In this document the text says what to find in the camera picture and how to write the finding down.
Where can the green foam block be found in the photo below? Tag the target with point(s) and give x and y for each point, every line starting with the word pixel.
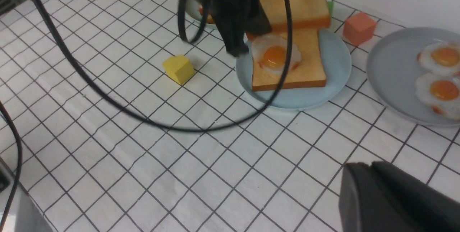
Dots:
pixel 330 6

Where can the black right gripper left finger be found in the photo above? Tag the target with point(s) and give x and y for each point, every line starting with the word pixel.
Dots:
pixel 363 205

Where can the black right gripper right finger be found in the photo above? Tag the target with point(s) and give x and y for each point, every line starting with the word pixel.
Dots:
pixel 432 210

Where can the checkered white tablecloth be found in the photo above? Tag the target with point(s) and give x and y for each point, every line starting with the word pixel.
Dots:
pixel 89 167

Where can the yellow foam block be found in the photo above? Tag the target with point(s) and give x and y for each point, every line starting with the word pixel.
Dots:
pixel 179 68

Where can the fried egg right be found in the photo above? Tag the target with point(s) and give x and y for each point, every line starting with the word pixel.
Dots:
pixel 441 94

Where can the fried egg toy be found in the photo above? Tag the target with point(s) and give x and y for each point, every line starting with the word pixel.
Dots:
pixel 269 53

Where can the fried egg rear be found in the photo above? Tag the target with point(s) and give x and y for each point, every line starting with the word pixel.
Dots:
pixel 440 58

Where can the green plate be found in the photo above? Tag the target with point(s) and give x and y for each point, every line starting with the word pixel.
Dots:
pixel 192 14

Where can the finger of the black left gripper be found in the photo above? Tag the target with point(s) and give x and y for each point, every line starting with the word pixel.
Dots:
pixel 257 23
pixel 231 24

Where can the grey plate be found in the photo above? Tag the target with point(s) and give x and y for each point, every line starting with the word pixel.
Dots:
pixel 392 69

